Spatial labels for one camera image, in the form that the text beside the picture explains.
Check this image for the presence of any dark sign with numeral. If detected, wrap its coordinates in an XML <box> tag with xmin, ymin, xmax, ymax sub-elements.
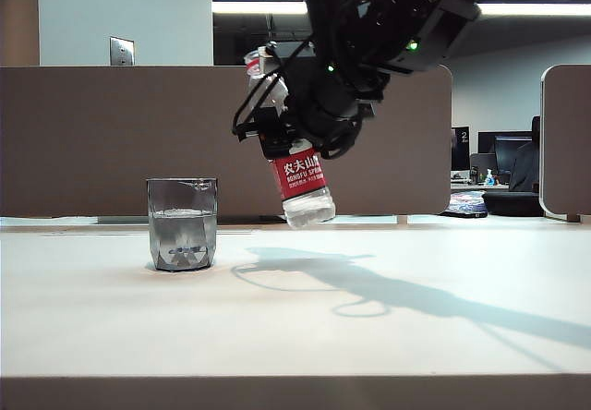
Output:
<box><xmin>452</xmin><ymin>127</ymin><xmax>471</xmax><ymax>171</ymax></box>

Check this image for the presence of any black computer monitor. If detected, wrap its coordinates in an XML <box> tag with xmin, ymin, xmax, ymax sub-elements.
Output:
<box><xmin>477</xmin><ymin>130</ymin><xmax>537</xmax><ymax>185</ymax></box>

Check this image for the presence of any blue red patterned cushion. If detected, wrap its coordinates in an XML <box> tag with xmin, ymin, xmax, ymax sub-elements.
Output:
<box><xmin>438</xmin><ymin>191</ymin><xmax>489</xmax><ymax>219</ymax></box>

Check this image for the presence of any grey faceted glass cup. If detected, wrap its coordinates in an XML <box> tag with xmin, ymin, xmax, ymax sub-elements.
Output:
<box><xmin>146</xmin><ymin>176</ymin><xmax>219</xmax><ymax>273</ymax></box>

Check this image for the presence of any black round cushion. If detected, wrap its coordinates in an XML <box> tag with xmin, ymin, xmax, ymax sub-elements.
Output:
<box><xmin>482</xmin><ymin>190</ymin><xmax>545</xmax><ymax>218</ymax></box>

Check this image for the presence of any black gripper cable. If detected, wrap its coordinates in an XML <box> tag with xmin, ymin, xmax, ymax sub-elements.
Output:
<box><xmin>232</xmin><ymin>40</ymin><xmax>315</xmax><ymax>146</ymax></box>

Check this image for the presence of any wide brown desk partition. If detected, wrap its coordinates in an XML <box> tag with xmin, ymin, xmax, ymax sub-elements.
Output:
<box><xmin>0</xmin><ymin>63</ymin><xmax>454</xmax><ymax>220</ymax></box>

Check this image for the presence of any seated person in dark clothes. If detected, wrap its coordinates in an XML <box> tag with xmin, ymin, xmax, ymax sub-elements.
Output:
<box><xmin>507</xmin><ymin>115</ymin><xmax>542</xmax><ymax>193</ymax></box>

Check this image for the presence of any clear red-label water bottle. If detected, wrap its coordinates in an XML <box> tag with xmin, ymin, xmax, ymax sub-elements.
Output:
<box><xmin>243</xmin><ymin>49</ymin><xmax>337</xmax><ymax>230</ymax></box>

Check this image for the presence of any narrow brown desk partition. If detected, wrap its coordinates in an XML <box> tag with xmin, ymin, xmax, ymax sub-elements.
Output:
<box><xmin>538</xmin><ymin>63</ymin><xmax>591</xmax><ymax>223</ymax></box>

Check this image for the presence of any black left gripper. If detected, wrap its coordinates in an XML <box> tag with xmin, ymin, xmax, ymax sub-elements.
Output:
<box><xmin>233</xmin><ymin>55</ymin><xmax>385</xmax><ymax>161</ymax></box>

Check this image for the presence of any metal wall outlet plate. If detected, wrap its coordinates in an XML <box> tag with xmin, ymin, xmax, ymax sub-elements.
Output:
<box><xmin>109</xmin><ymin>35</ymin><xmax>137</xmax><ymax>66</ymax></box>

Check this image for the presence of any white ceiling light strip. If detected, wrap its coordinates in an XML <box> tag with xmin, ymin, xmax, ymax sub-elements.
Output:
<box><xmin>211</xmin><ymin>1</ymin><xmax>591</xmax><ymax>17</ymax></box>

